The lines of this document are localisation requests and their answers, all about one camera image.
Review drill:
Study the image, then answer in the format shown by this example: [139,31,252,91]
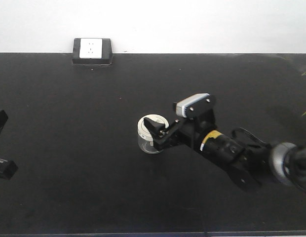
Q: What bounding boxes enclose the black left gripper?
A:
[0,109,18,180]

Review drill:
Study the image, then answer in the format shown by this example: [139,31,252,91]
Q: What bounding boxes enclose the glass jar with white lid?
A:
[138,114,169,155]

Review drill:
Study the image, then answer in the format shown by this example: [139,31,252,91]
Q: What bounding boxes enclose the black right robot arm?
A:
[144,110,306,194]

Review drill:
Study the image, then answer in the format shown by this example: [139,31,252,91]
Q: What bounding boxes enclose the black white power outlet box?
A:
[72,38,113,66]

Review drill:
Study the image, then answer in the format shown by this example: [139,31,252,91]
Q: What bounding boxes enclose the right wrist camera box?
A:
[173,93,216,119]

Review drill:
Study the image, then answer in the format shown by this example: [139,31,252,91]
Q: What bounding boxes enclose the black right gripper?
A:
[144,109,217,151]

